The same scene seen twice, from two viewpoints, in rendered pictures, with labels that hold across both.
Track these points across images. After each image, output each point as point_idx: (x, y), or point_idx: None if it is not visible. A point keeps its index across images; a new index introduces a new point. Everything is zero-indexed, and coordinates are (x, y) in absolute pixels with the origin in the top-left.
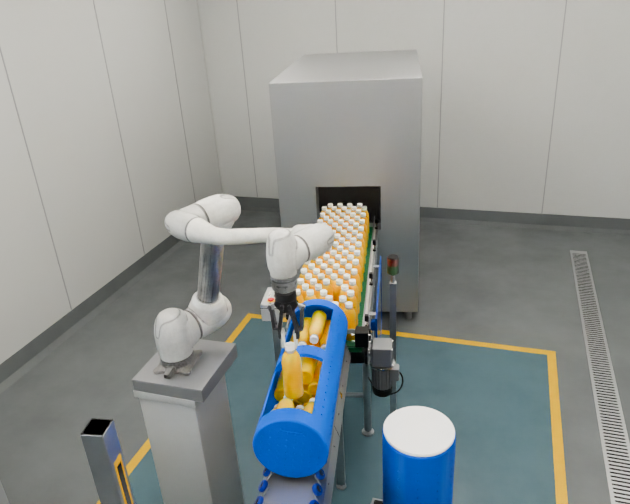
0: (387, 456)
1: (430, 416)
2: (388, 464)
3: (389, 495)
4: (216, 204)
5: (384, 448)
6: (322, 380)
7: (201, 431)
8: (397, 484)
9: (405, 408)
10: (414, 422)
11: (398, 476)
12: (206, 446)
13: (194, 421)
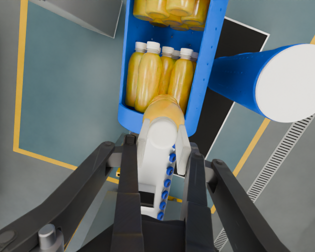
0: (246, 97)
1: None
2: (243, 97)
3: (230, 93)
4: None
5: (247, 92)
6: (207, 41)
7: (63, 6)
8: (242, 103)
9: (296, 48)
10: (296, 75)
11: (247, 106)
12: (76, 9)
13: (49, 3)
